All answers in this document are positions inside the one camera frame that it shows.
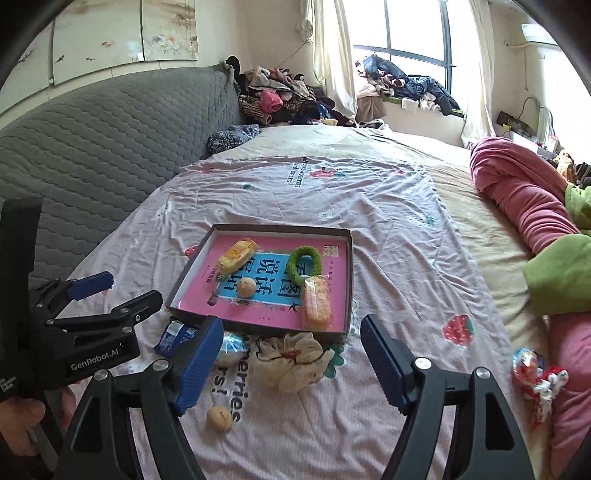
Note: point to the dark cardboard box tray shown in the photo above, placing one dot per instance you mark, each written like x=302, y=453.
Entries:
x=249, y=325

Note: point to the long orange cake packet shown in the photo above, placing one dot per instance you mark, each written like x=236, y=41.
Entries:
x=316, y=304

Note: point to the yellow cake packet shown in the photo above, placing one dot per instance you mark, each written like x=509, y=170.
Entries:
x=235, y=254

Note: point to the clothes heap on windowsill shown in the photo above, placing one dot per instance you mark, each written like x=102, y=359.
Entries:
x=415, y=87

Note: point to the cream mesh pouch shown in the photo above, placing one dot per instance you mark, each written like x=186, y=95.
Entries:
x=295, y=364

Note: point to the wall painting panels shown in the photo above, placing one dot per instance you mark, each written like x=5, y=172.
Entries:
x=115, y=41

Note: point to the pink and blue book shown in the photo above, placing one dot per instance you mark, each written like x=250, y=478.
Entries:
x=272, y=286

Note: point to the black power strip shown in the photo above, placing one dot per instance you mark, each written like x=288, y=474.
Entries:
x=512, y=122

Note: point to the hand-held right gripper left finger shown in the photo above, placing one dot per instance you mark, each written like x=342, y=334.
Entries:
x=198, y=364

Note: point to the person's left hand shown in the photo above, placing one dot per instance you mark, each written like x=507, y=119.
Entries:
x=23, y=415

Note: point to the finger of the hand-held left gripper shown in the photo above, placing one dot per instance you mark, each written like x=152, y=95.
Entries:
x=90, y=284
x=138, y=307

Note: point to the beige bed sheet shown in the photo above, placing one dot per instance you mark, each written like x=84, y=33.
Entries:
x=485, y=230

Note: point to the brown cloth bundle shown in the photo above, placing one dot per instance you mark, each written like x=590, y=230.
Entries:
x=370, y=108

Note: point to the red white round snack packet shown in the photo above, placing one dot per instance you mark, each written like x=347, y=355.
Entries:
x=233, y=348

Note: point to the grey quilted headboard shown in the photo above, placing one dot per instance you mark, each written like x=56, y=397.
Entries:
x=115, y=138

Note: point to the pink blanket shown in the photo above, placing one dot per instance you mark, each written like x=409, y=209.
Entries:
x=517, y=184

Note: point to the blue snack packet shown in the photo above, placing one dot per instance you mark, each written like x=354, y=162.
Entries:
x=173, y=337

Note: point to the white air conditioner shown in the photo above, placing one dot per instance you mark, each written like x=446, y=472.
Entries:
x=538, y=34

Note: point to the cream curtain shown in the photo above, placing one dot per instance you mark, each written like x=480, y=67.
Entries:
x=480, y=92
x=334, y=55

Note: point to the pink printed bed sheet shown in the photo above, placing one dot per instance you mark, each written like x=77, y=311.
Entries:
x=392, y=207

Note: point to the red white snack bag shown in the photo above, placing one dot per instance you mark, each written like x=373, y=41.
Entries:
x=526, y=364

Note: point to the window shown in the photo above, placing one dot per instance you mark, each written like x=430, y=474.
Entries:
x=415, y=27

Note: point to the pile of clothes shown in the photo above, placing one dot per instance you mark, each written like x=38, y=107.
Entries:
x=286, y=97

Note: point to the dark blue patterned cloth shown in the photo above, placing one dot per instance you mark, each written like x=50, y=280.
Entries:
x=231, y=138

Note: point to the walnut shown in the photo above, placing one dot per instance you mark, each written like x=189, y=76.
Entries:
x=247, y=287
x=219, y=418

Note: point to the green cloth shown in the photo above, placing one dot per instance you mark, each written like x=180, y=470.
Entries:
x=563, y=272

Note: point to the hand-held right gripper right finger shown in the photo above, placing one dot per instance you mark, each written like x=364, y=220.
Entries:
x=385, y=364

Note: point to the red white candy toy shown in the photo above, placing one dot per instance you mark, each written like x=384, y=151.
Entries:
x=551, y=383

